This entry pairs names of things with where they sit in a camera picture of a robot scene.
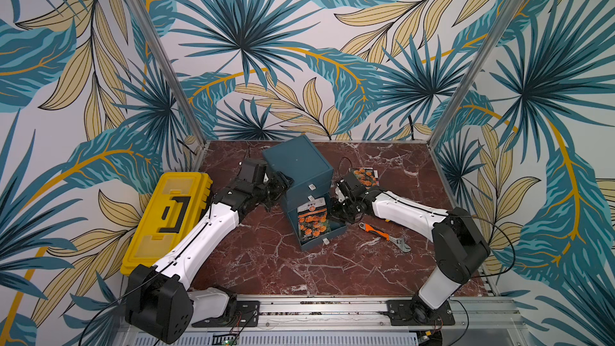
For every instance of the orange adjustable wrench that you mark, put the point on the orange adjustable wrench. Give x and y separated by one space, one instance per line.
399 242

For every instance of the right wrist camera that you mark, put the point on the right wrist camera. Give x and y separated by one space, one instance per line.
350 188

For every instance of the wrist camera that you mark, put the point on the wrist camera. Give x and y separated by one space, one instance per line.
253 171
350 188

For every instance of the teal bottom drawer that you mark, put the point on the teal bottom drawer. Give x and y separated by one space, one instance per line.
337 229

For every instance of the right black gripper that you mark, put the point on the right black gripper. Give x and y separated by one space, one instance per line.
343 196

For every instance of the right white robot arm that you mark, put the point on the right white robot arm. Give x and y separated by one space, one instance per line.
460 248

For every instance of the orange flower seed bag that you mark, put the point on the orange flower seed bag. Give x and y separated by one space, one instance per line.
313 220
366 176

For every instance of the teal drawer cabinet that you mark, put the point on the teal drawer cabinet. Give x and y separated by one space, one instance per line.
301 161

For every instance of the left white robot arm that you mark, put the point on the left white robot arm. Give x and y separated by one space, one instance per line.
157 301

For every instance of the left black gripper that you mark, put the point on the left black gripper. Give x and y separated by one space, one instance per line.
280 180

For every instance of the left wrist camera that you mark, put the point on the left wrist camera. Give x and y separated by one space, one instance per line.
253 171

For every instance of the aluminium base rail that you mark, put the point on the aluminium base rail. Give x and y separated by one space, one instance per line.
363 320

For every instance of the yellow plastic toolbox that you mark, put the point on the yellow plastic toolbox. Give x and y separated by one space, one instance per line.
177 205

